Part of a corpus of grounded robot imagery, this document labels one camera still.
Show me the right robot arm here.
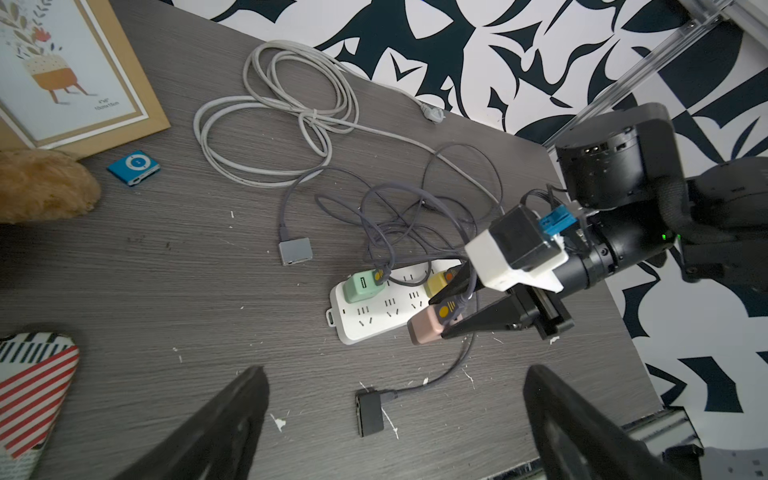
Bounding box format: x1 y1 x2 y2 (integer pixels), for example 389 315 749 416
408 103 767 344

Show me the yellow USB wall charger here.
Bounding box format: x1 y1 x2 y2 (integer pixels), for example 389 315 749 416
424 269 454 298

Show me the striped snack packet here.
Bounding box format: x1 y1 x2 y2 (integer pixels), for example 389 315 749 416
1 332 80 479

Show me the grey USB cable pink charger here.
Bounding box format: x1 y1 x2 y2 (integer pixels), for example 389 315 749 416
355 164 504 287

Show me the grey power plug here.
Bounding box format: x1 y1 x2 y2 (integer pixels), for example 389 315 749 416
419 103 445 124

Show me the silver mp3 player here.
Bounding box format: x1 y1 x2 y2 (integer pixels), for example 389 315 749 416
278 237 314 266

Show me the white power strip cord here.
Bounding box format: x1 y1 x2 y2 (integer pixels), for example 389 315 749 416
193 40 505 211

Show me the white power strip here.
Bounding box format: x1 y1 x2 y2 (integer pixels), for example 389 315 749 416
325 273 429 345

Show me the pink USB wall charger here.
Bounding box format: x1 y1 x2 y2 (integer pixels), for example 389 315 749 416
407 305 463 345

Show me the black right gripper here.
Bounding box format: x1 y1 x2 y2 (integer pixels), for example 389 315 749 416
429 262 575 340

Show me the grey USB cable yellow charger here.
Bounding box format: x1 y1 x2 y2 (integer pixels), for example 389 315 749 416
380 298 476 403

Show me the black mp3 player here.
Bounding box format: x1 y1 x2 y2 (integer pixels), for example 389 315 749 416
355 390 384 438

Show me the grey USB cable green charger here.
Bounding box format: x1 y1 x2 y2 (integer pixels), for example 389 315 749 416
278 166 481 283

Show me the wooden picture frame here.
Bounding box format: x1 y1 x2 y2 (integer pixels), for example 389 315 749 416
1 1 170 158

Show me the green USB wall charger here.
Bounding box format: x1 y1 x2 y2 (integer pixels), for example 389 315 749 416
342 269 386 304

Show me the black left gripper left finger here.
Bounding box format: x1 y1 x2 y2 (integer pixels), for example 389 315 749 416
117 366 270 479

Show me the brown teddy bear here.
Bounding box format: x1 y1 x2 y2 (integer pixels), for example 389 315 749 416
1 149 102 224

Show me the blue mp3 player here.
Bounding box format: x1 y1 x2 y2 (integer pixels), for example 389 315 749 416
107 151 160 187

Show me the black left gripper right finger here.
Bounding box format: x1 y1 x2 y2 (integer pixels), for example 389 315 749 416
523 364 684 480

